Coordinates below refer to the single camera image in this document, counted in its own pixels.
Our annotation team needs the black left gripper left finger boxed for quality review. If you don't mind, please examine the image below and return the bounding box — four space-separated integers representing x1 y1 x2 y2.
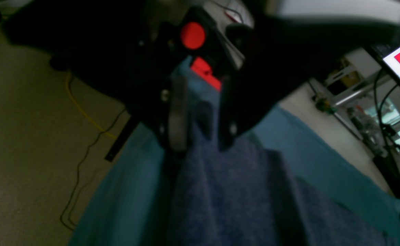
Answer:
2 0 190 152

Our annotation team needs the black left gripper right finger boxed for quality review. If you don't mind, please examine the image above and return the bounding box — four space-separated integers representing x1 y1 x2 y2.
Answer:
218 0 400 150

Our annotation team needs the blue grey T-shirt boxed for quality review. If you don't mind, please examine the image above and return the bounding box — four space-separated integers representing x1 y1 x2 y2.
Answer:
168 123 400 246

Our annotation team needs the orange black clamp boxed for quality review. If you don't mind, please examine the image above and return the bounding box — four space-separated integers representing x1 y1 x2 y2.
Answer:
179 21 222 92

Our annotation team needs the teal table cloth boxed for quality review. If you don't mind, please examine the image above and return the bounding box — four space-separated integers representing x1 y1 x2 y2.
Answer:
68 61 400 246

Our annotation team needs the yellow cable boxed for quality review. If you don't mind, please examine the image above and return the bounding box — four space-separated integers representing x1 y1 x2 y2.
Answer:
65 72 118 140

